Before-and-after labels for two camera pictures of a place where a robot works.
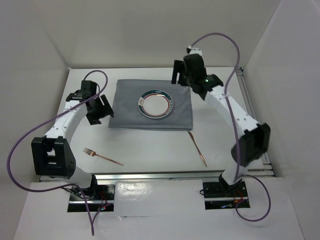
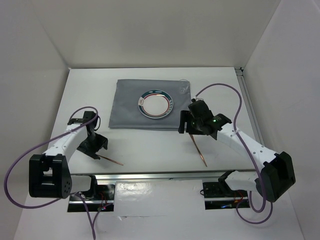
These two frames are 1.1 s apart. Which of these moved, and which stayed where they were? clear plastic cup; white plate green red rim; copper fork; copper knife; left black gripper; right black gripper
Moved: right black gripper; left black gripper
Stayed: copper knife; white plate green red rim; copper fork; clear plastic cup
